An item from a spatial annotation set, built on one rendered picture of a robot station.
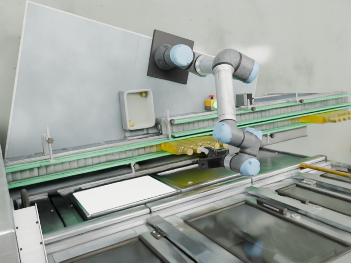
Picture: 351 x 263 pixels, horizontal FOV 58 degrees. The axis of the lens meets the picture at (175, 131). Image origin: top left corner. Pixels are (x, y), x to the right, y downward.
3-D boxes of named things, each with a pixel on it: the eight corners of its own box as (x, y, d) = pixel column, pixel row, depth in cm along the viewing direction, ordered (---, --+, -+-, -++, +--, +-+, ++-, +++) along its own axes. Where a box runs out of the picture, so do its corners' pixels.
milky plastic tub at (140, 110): (123, 129, 188) (128, 130, 181) (118, 91, 185) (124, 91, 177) (149, 124, 197) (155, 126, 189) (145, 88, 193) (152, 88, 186)
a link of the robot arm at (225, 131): (220, 35, 141) (228, 134, 118) (238, 45, 146) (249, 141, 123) (203, 50, 149) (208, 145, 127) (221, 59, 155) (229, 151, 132)
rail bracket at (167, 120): (162, 138, 187) (172, 141, 177) (159, 109, 185) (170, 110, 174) (166, 137, 189) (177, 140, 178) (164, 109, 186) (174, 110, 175)
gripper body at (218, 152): (222, 162, 154) (238, 167, 144) (207, 166, 150) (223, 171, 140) (221, 146, 153) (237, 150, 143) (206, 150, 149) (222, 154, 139)
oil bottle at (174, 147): (161, 150, 188) (179, 156, 170) (160, 140, 187) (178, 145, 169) (169, 148, 191) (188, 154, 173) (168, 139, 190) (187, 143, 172)
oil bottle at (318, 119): (300, 121, 247) (334, 124, 223) (300, 115, 246) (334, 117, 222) (305, 121, 250) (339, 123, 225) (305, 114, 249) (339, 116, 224)
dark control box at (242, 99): (236, 105, 230) (244, 105, 223) (235, 94, 229) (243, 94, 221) (245, 104, 234) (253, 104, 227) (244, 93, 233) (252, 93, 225)
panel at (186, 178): (69, 199, 155) (88, 223, 125) (68, 192, 154) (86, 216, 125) (218, 162, 198) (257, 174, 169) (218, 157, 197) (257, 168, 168)
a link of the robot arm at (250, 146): (248, 125, 126) (241, 152, 126) (268, 132, 132) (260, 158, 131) (235, 123, 133) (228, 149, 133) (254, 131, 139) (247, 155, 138)
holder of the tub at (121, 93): (124, 138, 190) (128, 139, 183) (118, 91, 185) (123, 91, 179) (149, 133, 198) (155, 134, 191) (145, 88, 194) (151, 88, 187)
